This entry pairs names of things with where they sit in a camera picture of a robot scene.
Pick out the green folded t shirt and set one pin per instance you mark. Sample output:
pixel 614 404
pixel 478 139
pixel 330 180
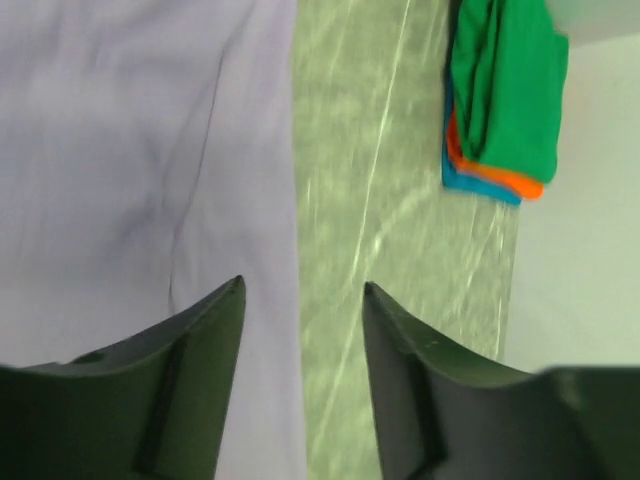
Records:
pixel 509 64

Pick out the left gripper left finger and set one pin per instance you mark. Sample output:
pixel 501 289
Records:
pixel 152 406

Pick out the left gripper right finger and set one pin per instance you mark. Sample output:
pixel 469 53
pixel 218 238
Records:
pixel 442 411

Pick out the orange folded t shirt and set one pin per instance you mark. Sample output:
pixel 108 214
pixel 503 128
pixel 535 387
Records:
pixel 520 184

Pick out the purple t shirt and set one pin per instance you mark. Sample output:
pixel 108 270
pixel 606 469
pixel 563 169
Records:
pixel 146 158

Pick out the blue folded t shirt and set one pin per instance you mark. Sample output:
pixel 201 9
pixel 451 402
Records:
pixel 451 179

